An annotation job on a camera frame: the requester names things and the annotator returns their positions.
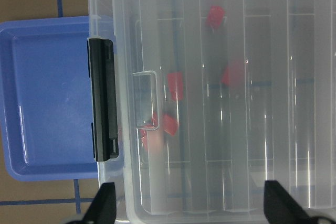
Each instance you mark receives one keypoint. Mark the red block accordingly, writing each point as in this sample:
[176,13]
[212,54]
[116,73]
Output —
[152,139]
[215,17]
[175,83]
[234,74]
[170,124]

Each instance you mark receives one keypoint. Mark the clear plastic storage box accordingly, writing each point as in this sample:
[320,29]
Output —
[212,95]

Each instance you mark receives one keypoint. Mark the clear plastic box lid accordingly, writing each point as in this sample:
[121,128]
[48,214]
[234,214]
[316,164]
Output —
[225,93]

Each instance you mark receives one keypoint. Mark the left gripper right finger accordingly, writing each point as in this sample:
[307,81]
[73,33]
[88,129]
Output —
[280,207]

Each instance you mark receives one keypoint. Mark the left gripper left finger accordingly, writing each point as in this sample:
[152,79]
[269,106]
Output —
[103,207]

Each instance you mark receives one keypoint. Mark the black box latch handle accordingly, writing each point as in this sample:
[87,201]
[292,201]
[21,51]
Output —
[104,99]

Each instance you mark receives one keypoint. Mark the blue plastic tray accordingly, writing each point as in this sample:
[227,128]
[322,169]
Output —
[46,104]

